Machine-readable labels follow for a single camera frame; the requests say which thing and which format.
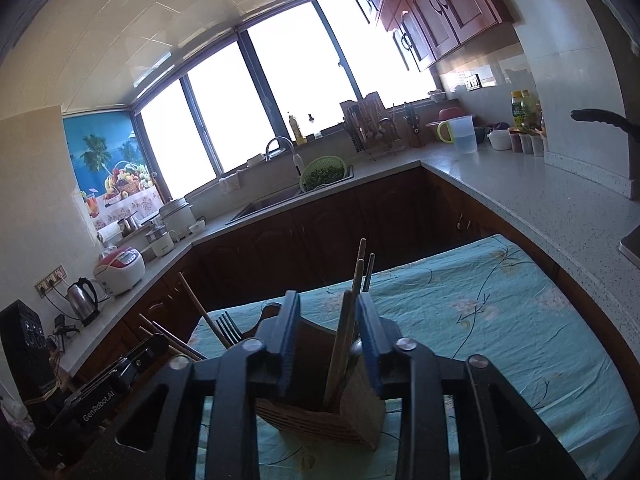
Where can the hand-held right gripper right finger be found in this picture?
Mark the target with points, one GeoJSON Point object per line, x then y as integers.
{"type": "Point", "coordinates": [367, 355]}

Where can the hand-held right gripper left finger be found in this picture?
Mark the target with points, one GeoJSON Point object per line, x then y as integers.
{"type": "Point", "coordinates": [291, 345]}

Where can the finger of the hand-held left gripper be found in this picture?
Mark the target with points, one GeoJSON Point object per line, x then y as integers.
{"type": "Point", "coordinates": [147, 352]}

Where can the light wooden chopstick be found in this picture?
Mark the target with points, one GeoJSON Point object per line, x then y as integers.
{"type": "Point", "coordinates": [170, 337]}
{"type": "Point", "coordinates": [340, 345]}
{"type": "Point", "coordinates": [200, 305]}
{"type": "Point", "coordinates": [165, 347]}
{"type": "Point", "coordinates": [357, 275]}

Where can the wooden utensil holder box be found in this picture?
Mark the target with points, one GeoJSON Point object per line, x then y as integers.
{"type": "Point", "coordinates": [325, 425]}

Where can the metal chopstick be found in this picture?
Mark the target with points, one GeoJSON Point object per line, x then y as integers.
{"type": "Point", "coordinates": [370, 270]}

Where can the dark brown chopstick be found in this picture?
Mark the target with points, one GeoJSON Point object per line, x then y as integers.
{"type": "Point", "coordinates": [362, 252]}

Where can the dark wooden board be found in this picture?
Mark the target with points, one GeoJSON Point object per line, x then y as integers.
{"type": "Point", "coordinates": [267, 312]}

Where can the steel electric kettle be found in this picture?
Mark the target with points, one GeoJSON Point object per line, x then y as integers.
{"type": "Point", "coordinates": [84, 302]}

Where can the white red rice cooker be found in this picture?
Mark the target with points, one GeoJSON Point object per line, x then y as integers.
{"type": "Point", "coordinates": [120, 270]}

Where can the small white electric cooker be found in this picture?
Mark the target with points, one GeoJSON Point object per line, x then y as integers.
{"type": "Point", "coordinates": [160, 245]}

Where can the teal floral tablecloth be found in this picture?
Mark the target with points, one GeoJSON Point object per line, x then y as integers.
{"type": "Point", "coordinates": [475, 310]}

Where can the dark wooden base cabinets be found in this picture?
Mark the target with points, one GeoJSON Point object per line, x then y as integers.
{"type": "Point", "coordinates": [325, 230]}

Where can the paper towel roll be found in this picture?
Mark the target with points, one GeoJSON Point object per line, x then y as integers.
{"type": "Point", "coordinates": [110, 235]}

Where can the small dark metal pot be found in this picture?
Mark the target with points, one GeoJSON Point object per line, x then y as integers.
{"type": "Point", "coordinates": [127, 226]}

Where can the small white bowl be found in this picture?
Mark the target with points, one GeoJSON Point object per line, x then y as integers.
{"type": "Point", "coordinates": [197, 226]}

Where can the large white steamer pot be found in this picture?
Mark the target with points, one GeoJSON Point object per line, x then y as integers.
{"type": "Point", "coordinates": [177, 217]}

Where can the steel kitchen sink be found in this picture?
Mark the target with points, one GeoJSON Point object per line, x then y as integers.
{"type": "Point", "coordinates": [270, 202]}

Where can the green colander with greens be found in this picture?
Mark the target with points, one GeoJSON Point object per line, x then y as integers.
{"type": "Point", "coordinates": [322, 172]}

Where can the white dish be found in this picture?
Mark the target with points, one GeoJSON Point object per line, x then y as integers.
{"type": "Point", "coordinates": [256, 159]}

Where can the curved steel faucet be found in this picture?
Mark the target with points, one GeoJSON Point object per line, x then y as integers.
{"type": "Point", "coordinates": [280, 141]}

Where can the yellow liquid bottle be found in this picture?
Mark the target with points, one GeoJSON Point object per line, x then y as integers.
{"type": "Point", "coordinates": [297, 130]}

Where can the wooden knife block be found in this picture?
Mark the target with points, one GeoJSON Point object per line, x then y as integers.
{"type": "Point", "coordinates": [414, 130]}

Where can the dish rack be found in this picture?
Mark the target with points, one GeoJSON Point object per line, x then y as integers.
{"type": "Point", "coordinates": [370, 125]}

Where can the white lidded bowl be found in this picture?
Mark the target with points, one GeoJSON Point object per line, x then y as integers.
{"type": "Point", "coordinates": [498, 140]}

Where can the pink plastic basin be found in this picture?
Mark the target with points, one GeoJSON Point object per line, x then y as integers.
{"type": "Point", "coordinates": [447, 114]}

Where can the small seasoning jar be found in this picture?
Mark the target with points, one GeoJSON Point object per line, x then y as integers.
{"type": "Point", "coordinates": [526, 144]}
{"type": "Point", "coordinates": [515, 141]}

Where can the large kitchen window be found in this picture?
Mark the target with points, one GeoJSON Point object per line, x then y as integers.
{"type": "Point", "coordinates": [300, 75]}

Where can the steel gas stove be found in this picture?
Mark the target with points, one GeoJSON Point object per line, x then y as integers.
{"type": "Point", "coordinates": [631, 242]}

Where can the green label oil bottle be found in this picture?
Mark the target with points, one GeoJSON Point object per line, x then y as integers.
{"type": "Point", "coordinates": [517, 110]}

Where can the dark sauce bottle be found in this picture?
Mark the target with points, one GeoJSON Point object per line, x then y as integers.
{"type": "Point", "coordinates": [539, 115]}

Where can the yellow oil bottle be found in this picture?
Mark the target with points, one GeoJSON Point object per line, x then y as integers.
{"type": "Point", "coordinates": [529, 107]}

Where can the wall socket strip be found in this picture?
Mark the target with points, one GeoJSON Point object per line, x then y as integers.
{"type": "Point", "coordinates": [51, 279]}

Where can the tropical fruit wall poster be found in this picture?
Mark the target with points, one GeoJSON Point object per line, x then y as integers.
{"type": "Point", "coordinates": [100, 160]}

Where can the white wall socket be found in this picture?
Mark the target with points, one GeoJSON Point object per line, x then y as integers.
{"type": "Point", "coordinates": [472, 82]}

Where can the wooden wall cabinets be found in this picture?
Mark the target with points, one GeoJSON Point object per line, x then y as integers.
{"type": "Point", "coordinates": [440, 5]}

